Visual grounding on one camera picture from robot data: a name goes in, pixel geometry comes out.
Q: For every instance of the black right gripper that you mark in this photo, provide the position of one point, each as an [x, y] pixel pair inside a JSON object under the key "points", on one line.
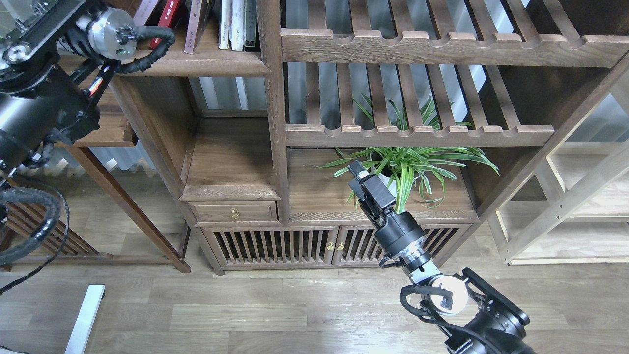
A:
{"points": [[375, 199]]}

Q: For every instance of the dark maroon book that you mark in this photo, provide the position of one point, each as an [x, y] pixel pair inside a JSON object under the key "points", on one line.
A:
{"points": [[199, 14]]}

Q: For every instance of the red book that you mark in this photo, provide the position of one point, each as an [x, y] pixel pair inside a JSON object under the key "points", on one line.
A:
{"points": [[170, 13]]}

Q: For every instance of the white book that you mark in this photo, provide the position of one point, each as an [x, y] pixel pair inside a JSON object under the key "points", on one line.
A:
{"points": [[144, 11], [237, 35], [225, 24]]}

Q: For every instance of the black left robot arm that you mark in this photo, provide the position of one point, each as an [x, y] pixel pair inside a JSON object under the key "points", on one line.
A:
{"points": [[57, 58]]}

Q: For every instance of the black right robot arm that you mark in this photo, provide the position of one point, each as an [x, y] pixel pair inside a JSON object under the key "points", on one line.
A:
{"points": [[475, 317]]}

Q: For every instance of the light wooden shelf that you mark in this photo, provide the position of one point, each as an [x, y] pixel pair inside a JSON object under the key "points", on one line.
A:
{"points": [[582, 216]]}

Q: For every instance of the green spider plant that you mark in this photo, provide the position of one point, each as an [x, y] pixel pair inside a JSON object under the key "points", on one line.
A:
{"points": [[420, 167]]}

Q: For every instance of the dark wooden bookshelf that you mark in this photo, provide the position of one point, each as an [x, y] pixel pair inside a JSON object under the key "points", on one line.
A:
{"points": [[243, 130]]}

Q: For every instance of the dark green upright book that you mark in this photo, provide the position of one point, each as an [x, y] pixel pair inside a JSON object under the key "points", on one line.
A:
{"points": [[250, 30]]}

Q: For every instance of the dark wooden side table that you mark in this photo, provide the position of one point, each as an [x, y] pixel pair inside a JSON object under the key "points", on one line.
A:
{"points": [[116, 131]]}

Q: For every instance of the dark wooden slatted rack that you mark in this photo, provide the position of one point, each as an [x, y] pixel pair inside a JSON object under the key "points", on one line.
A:
{"points": [[18, 220]]}

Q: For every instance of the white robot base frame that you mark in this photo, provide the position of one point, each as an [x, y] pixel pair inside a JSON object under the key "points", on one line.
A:
{"points": [[85, 319]]}

